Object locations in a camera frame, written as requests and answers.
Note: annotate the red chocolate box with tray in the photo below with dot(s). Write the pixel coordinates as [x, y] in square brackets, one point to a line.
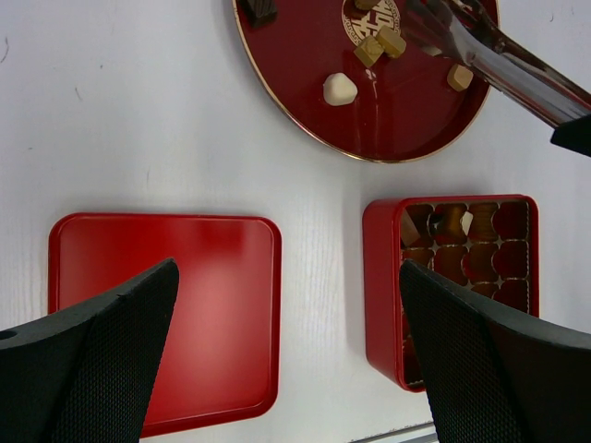
[498, 259]

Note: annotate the brown stacked chocolate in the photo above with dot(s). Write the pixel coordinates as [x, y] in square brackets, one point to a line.
[365, 4]

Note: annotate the tan cube chocolate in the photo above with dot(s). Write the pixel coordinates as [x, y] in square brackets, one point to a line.
[459, 77]

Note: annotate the dark square chocolate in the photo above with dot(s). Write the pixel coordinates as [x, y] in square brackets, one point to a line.
[259, 12]

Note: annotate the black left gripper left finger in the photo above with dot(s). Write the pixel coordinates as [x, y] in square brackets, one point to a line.
[86, 373]

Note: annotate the metal serving tongs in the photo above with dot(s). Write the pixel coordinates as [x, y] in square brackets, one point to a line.
[465, 32]

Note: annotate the red rectangular box lid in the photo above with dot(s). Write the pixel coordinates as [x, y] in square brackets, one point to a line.
[221, 359]

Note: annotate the tan ridged chocolate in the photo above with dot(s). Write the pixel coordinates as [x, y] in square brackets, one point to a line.
[369, 51]

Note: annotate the white block chocolate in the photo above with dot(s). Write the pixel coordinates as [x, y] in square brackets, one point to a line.
[466, 222]

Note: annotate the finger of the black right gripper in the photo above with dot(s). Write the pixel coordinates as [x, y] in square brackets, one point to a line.
[574, 136]

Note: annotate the round red plate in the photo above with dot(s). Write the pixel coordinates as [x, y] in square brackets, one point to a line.
[404, 110]

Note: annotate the white heart chocolate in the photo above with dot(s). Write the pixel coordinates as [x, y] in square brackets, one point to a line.
[339, 90]

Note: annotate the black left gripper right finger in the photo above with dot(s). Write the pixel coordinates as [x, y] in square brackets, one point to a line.
[493, 373]

